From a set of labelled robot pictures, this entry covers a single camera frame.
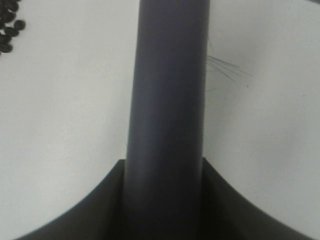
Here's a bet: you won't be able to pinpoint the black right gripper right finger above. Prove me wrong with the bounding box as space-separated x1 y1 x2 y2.
199 159 309 240

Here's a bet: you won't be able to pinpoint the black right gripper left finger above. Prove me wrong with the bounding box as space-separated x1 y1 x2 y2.
18 159 125 240

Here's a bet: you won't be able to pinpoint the grey brush black bristles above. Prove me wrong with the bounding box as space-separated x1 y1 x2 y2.
122 0 244 240

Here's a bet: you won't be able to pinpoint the pile of coffee beans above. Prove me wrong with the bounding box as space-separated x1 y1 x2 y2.
0 0 27 55

